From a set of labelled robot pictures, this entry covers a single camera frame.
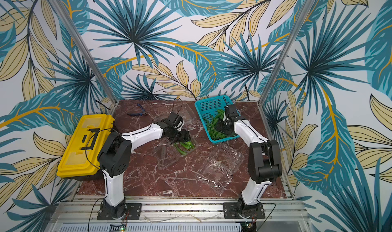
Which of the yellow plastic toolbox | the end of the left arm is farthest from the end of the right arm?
the yellow plastic toolbox

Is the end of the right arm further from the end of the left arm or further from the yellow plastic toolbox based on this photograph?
the yellow plastic toolbox

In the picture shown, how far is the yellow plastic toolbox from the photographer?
717 millimetres
